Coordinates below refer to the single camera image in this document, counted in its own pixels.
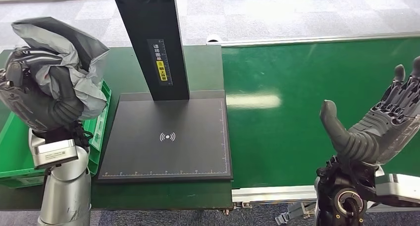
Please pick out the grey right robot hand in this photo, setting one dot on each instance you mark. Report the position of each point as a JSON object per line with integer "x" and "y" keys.
{"x": 384, "y": 132}

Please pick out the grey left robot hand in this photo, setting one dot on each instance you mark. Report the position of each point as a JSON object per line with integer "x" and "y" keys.
{"x": 32, "y": 109}

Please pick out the white plastic package red print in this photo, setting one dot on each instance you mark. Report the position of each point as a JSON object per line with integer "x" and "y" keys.
{"x": 78, "y": 53}

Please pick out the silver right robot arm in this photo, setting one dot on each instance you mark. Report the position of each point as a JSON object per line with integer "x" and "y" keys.
{"x": 331, "y": 191}

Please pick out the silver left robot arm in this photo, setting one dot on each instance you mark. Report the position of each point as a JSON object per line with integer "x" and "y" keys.
{"x": 67, "y": 195}

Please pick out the green conveyor belt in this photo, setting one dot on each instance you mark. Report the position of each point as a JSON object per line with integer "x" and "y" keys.
{"x": 295, "y": 80}

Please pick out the black inbound scanner machine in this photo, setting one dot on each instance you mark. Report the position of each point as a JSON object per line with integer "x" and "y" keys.
{"x": 183, "y": 119}

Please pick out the green plastic crate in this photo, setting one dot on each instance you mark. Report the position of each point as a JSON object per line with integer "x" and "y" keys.
{"x": 13, "y": 152}

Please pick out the black yellow label strip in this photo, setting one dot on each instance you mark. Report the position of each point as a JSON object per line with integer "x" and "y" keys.
{"x": 161, "y": 70}

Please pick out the small metal bolt clamp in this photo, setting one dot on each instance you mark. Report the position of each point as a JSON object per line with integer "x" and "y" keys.
{"x": 241, "y": 204}

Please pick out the dark green table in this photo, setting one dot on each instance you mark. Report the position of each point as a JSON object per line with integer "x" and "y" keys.
{"x": 203, "y": 67}

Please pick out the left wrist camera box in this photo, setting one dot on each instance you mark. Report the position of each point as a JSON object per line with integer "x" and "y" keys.
{"x": 55, "y": 154}

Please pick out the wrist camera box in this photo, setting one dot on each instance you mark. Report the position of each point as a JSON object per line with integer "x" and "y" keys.
{"x": 400, "y": 186}
{"x": 55, "y": 154}

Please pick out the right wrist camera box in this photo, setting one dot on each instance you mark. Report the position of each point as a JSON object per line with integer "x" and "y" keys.
{"x": 400, "y": 186}

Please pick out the grey conveyor leg bracket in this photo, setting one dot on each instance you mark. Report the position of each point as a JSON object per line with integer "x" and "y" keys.
{"x": 295, "y": 213}

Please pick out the aluminium conveyor frame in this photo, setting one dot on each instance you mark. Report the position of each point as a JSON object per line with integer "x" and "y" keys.
{"x": 272, "y": 194}

